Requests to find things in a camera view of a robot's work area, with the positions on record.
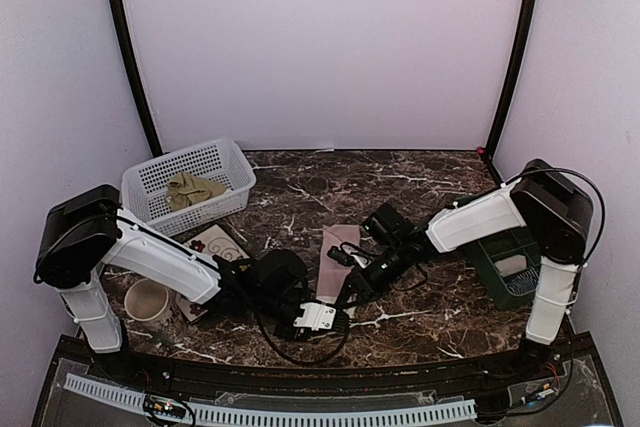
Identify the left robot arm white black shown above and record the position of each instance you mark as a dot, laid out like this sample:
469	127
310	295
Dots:
94	229

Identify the grey rolled cloth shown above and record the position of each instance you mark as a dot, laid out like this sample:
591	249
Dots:
511	265

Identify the black frame post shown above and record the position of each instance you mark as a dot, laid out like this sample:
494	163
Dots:
512	74
128	56

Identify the right black frame post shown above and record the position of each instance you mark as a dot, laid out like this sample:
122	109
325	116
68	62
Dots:
512	74

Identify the white slotted cable duct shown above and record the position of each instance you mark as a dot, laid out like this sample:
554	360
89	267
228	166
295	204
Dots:
165	410

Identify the olive green crumpled cloth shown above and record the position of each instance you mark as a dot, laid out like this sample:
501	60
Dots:
186	190

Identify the black front table rail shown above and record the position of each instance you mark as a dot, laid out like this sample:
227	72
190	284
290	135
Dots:
187	372

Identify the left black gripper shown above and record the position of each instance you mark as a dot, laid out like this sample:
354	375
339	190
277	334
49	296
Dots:
285	334

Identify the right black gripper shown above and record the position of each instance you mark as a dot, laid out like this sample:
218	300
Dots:
360	284

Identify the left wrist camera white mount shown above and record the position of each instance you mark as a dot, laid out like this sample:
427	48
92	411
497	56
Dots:
315	316

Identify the white plastic mesh basket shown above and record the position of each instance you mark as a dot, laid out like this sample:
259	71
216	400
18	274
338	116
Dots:
144	187

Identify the pink white underwear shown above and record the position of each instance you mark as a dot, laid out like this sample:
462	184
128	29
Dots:
331	274

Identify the green divided organizer box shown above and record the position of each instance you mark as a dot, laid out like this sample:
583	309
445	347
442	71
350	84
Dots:
503	252

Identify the black striped rolled cloth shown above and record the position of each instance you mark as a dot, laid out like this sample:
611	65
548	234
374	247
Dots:
523	283

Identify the left black frame post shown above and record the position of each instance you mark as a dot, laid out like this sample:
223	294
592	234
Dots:
128	56

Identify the beige floral mug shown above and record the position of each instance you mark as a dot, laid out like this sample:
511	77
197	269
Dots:
153	307

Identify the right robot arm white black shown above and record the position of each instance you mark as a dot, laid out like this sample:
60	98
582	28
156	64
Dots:
542	199

